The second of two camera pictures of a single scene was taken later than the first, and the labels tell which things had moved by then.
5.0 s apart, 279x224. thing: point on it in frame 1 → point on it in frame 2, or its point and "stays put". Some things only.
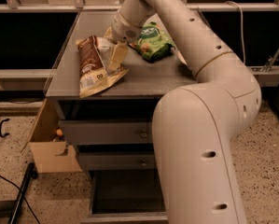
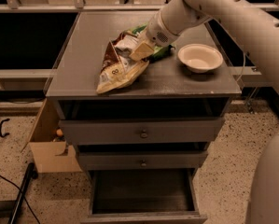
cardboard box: x=51 y=152 stays put
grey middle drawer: x=118 y=161 stays put
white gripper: x=122 y=30 → x=155 y=32
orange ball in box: x=60 y=133 stays put
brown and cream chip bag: x=94 y=60 → x=119 y=68
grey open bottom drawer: x=125 y=196 stays put
